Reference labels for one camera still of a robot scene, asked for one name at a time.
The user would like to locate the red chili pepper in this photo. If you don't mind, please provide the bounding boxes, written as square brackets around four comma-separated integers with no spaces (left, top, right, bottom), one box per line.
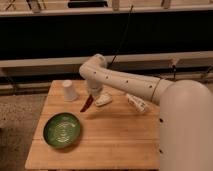
[80,95,94,112]

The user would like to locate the black cable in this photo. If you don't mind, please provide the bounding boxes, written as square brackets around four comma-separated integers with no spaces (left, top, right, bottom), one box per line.
[108,4,134,69]

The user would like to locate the white paper cup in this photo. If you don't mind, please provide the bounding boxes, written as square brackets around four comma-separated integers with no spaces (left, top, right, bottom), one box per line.
[62,80,78,101]

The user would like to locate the white crumpled packet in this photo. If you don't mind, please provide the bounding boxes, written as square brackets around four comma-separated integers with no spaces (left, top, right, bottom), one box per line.
[126,94,148,113]

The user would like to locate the white shelf rail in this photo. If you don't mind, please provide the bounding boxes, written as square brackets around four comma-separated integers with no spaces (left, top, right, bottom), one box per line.
[0,51,213,68]

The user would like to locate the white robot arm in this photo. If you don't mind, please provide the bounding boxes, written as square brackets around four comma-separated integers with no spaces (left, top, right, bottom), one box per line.
[79,54,213,171]

